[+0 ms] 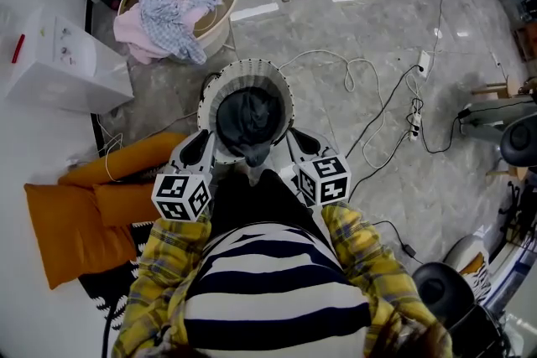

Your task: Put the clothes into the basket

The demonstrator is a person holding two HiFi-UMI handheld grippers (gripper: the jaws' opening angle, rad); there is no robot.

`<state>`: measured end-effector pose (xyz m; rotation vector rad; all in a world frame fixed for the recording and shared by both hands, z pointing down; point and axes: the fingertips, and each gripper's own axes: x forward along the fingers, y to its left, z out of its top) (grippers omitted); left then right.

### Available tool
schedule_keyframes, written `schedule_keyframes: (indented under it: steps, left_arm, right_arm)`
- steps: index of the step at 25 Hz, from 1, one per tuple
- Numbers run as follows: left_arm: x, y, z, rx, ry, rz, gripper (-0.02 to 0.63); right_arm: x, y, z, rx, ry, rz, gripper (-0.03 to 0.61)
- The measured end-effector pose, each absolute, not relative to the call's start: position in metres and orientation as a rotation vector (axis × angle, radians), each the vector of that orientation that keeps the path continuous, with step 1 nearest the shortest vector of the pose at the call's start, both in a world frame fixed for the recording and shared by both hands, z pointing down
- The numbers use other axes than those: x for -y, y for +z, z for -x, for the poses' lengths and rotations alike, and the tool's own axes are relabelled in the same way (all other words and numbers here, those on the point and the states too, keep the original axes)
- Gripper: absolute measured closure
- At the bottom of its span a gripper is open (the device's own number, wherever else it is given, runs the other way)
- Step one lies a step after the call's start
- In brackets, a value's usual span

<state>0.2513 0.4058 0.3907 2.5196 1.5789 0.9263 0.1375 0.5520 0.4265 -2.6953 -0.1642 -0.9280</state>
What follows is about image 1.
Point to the grey garment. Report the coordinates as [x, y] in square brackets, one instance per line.
[251, 117]

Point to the person's left forearm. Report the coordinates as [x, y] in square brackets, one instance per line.
[159, 264]

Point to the small orange cushion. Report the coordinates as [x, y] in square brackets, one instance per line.
[126, 201]

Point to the black office chair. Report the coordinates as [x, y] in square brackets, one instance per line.
[444, 293]
[520, 138]

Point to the large orange cushion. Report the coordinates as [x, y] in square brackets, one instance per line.
[71, 230]

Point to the pink clothes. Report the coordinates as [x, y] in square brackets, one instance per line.
[130, 33]

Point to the person's black trousers legs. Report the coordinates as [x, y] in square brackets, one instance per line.
[260, 201]

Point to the wooden stool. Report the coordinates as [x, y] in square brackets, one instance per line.
[495, 90]

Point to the white orange striped pouf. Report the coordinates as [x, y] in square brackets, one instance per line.
[474, 268]

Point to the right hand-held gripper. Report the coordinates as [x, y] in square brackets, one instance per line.
[327, 180]

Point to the person's striped shirt torso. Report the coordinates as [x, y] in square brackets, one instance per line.
[272, 285]

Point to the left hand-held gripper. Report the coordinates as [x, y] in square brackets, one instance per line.
[176, 193]

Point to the person's right forearm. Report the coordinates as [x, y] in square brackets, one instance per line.
[365, 255]

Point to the black white patterned blanket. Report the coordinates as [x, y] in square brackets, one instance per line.
[113, 289]

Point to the woven laundry basket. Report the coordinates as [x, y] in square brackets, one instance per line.
[247, 75]

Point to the white power strip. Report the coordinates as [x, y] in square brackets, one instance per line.
[415, 126]
[424, 63]

